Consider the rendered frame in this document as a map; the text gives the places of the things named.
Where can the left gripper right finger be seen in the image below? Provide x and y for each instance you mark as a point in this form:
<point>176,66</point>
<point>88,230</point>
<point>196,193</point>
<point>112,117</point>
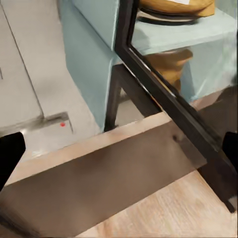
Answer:
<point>230,148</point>

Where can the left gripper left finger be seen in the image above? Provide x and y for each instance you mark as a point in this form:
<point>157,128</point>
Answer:
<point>12,147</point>

